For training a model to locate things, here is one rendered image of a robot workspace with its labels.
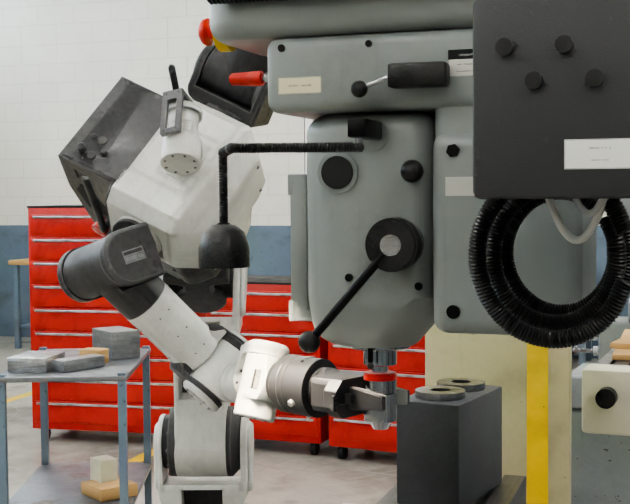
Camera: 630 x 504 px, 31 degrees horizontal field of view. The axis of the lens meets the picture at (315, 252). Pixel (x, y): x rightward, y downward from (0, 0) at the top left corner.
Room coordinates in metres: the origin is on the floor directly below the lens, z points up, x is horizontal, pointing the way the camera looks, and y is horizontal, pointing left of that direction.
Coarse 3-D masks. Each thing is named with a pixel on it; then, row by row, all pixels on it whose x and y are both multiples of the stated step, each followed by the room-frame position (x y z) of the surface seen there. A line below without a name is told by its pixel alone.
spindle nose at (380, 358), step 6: (366, 354) 1.59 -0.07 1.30; (378, 354) 1.58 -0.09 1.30; (384, 354) 1.58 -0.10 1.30; (390, 354) 1.58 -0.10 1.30; (396, 354) 1.59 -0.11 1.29; (366, 360) 1.59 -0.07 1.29; (378, 360) 1.58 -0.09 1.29; (384, 360) 1.58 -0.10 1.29; (390, 360) 1.58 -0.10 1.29; (396, 360) 1.59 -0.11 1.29; (378, 366) 1.58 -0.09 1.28
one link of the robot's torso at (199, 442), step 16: (240, 272) 2.31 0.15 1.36; (240, 288) 2.29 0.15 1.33; (240, 304) 2.28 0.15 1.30; (208, 320) 2.27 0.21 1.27; (224, 320) 2.27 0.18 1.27; (240, 320) 2.30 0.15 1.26; (176, 384) 2.26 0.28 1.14; (176, 400) 2.26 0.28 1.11; (192, 400) 2.26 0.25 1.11; (176, 416) 2.26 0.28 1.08; (192, 416) 2.26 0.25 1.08; (208, 416) 2.26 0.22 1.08; (224, 416) 2.26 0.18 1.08; (176, 432) 2.25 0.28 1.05; (192, 432) 2.25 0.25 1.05; (208, 432) 2.25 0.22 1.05; (224, 432) 2.25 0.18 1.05; (176, 448) 2.25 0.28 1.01; (192, 448) 2.25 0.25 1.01; (208, 448) 2.25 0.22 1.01; (224, 448) 2.25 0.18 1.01; (176, 464) 2.26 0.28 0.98; (192, 464) 2.26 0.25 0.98; (208, 464) 2.26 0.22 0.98; (224, 464) 2.26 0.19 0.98
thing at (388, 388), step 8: (368, 384) 1.58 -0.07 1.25; (376, 384) 1.58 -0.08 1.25; (384, 384) 1.58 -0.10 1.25; (392, 384) 1.58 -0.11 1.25; (376, 392) 1.58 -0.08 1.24; (384, 392) 1.58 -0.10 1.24; (392, 392) 1.58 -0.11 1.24; (392, 400) 1.58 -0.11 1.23; (392, 408) 1.58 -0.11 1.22; (368, 416) 1.58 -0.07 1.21; (376, 416) 1.58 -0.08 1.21; (384, 416) 1.58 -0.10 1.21; (392, 416) 1.58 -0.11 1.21
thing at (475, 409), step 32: (448, 384) 2.08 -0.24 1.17; (480, 384) 2.08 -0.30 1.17; (416, 416) 1.98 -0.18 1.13; (448, 416) 1.95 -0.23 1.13; (480, 416) 2.03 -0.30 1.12; (416, 448) 1.98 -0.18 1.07; (448, 448) 1.95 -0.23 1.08; (480, 448) 2.03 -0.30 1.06; (416, 480) 1.98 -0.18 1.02; (448, 480) 1.95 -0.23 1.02; (480, 480) 2.03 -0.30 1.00
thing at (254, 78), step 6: (246, 72) 1.76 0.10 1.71; (252, 72) 1.76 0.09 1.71; (258, 72) 1.76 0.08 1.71; (234, 78) 1.77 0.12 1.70; (240, 78) 1.76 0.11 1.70; (246, 78) 1.76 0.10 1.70; (252, 78) 1.76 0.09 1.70; (258, 78) 1.75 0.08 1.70; (264, 78) 1.75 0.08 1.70; (234, 84) 1.77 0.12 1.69; (240, 84) 1.77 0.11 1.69; (246, 84) 1.76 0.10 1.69; (252, 84) 1.76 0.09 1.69; (258, 84) 1.76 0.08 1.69
